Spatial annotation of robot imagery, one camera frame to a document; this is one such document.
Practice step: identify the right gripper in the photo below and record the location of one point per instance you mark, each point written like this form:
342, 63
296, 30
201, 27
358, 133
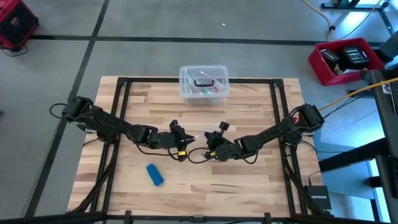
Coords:
225, 149

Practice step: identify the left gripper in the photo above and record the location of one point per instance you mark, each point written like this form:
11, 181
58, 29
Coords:
164, 140

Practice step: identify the blue elastic bandage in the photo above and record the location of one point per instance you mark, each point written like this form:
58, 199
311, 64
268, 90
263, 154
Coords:
155, 174

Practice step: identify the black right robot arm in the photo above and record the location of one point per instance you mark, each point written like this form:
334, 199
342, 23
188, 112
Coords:
273, 133

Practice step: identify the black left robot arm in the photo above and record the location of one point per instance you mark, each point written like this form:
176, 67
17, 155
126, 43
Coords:
102, 121

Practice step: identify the clear plastic storage bin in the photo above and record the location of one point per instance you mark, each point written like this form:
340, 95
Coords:
203, 77

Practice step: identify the red plastic crate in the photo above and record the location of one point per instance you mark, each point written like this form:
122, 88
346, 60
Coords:
323, 74

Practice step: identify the black battery charger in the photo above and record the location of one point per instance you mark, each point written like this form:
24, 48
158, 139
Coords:
354, 57
329, 59

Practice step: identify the black floor stand base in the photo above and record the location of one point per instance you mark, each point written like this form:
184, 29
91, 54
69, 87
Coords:
354, 5

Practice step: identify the black aluminium rig frame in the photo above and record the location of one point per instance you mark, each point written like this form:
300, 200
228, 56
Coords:
149, 80

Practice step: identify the black Netgear network switch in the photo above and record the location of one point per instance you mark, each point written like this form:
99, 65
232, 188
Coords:
317, 197

